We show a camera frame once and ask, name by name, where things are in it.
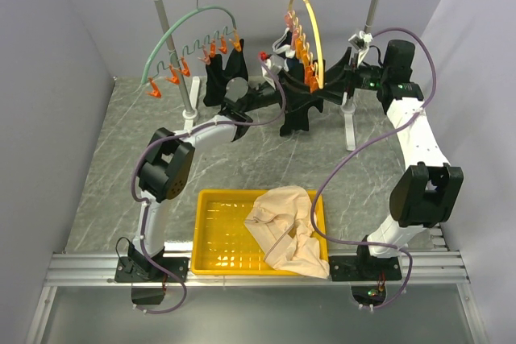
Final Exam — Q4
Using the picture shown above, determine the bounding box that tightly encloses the black hanging underwear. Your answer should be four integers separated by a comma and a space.
203, 39, 249, 107

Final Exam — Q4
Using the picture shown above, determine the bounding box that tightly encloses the yellow clip hanger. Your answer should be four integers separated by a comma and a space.
285, 0, 325, 89

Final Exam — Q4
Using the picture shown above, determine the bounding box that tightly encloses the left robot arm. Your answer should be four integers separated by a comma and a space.
127, 80, 287, 281

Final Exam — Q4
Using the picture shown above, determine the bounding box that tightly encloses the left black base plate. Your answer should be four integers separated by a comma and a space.
114, 256, 189, 283

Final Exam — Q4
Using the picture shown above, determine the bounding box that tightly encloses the purple cable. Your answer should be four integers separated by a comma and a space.
132, 60, 288, 315
310, 27, 439, 309

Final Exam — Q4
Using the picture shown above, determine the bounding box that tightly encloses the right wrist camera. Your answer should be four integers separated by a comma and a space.
348, 31, 373, 60

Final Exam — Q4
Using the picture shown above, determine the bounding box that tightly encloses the navy white hanging underwear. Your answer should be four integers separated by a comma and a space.
272, 27, 299, 72

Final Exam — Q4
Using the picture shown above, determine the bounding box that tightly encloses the orange clothes peg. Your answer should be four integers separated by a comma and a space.
304, 63, 318, 93

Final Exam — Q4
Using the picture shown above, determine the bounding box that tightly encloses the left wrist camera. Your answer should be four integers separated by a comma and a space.
259, 51, 285, 78

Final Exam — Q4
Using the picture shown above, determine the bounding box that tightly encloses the yellow plastic tray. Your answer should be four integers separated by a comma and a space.
191, 189, 328, 276

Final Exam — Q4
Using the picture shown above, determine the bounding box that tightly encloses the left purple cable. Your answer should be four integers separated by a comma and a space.
132, 60, 288, 315

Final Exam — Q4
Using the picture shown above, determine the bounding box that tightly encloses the black underwear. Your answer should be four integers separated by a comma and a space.
278, 69, 346, 137
203, 39, 249, 107

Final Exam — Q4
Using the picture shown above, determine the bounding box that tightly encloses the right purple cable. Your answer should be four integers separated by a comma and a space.
310, 27, 439, 309

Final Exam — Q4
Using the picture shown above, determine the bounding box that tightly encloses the green clip hanger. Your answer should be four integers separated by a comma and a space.
140, 0, 239, 85

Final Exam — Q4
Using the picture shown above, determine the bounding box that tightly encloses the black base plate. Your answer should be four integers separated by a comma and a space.
114, 256, 189, 283
329, 255, 402, 282

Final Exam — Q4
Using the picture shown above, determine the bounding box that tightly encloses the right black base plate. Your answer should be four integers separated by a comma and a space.
329, 255, 402, 282

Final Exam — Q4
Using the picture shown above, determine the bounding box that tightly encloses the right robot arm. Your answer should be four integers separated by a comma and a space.
344, 39, 464, 281

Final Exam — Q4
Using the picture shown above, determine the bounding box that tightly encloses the beige cloth underwear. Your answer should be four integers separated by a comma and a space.
244, 185, 330, 279

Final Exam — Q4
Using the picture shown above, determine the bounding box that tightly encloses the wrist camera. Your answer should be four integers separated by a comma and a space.
348, 31, 373, 60
259, 51, 285, 78

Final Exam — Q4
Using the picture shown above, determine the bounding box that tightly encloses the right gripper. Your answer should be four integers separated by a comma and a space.
311, 48, 389, 106

